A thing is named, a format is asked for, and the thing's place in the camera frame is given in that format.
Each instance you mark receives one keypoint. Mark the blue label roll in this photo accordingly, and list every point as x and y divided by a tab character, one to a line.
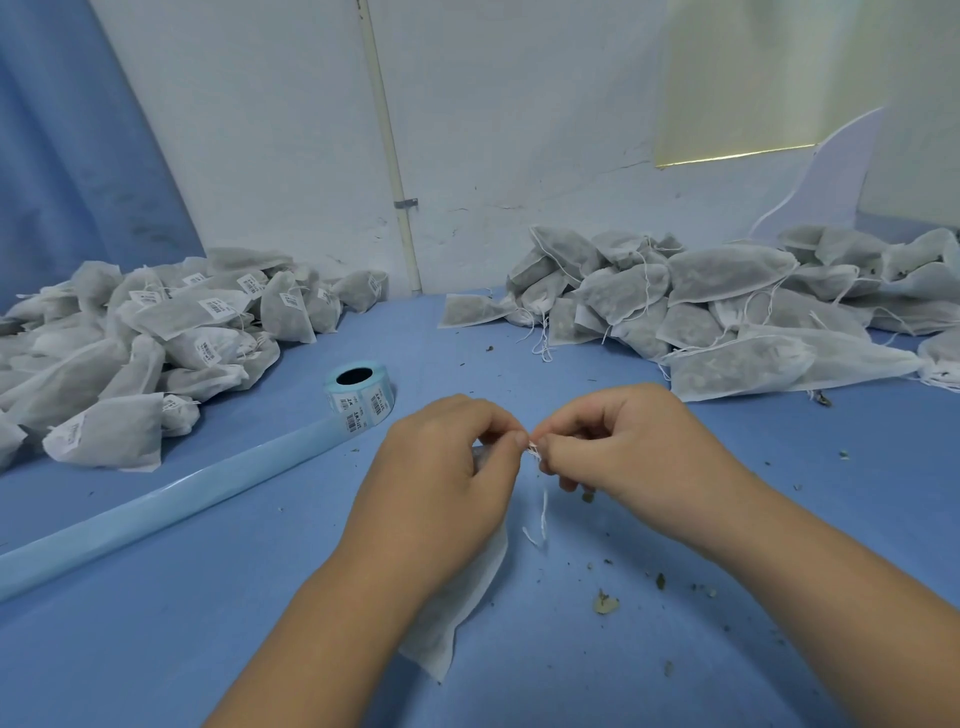
360	398

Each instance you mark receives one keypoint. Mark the dried herb crumb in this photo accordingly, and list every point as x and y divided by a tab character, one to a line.
605	602

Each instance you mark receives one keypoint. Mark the blue curtain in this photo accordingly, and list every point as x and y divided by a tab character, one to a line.
75	143

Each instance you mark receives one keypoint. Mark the pile of labelled herb bags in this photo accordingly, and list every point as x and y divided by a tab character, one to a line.
150	353

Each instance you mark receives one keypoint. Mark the white herb bag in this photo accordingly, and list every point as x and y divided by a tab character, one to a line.
450	608

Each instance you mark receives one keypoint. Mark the person's right hand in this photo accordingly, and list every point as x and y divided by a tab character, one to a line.
645	450

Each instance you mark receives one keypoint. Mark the person's right forearm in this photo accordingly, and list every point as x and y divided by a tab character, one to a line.
855	615

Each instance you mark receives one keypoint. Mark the white curved board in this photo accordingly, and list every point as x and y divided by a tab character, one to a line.
825	180

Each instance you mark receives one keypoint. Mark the pile of unlabelled herb bags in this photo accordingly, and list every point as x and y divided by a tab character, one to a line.
705	308

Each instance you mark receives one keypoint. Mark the large beige panel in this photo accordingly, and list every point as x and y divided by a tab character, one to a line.
915	113

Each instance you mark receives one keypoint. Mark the white wall pipe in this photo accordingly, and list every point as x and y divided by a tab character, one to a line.
390	135

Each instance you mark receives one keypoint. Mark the person's left hand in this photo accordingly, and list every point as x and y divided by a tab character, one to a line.
428	495

